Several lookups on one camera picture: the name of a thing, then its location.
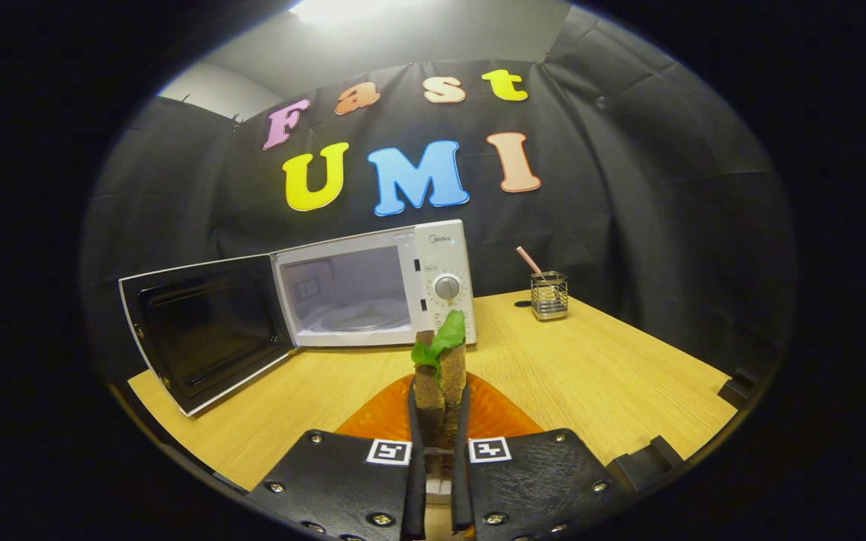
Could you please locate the ceiling light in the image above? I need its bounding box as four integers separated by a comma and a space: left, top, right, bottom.
290, 0, 434, 23

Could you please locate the white microwave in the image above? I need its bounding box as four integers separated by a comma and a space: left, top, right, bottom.
118, 219, 477, 417

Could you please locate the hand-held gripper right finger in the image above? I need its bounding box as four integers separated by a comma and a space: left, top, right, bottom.
452, 373, 633, 541

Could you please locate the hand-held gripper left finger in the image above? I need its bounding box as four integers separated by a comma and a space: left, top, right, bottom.
245, 376, 428, 541

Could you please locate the glass microwave turntable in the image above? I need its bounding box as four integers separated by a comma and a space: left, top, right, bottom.
311, 299, 413, 335

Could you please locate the black backdrop cloth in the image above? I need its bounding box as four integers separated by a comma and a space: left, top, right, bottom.
80, 8, 798, 376

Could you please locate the brown bread lettuce sandwich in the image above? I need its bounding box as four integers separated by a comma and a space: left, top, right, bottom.
410, 310, 468, 482

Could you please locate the black block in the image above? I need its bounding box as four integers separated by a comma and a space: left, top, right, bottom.
717, 368, 759, 410
606, 434, 684, 494

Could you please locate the metal mesh utensil holder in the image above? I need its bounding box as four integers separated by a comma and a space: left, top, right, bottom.
530, 271, 570, 322

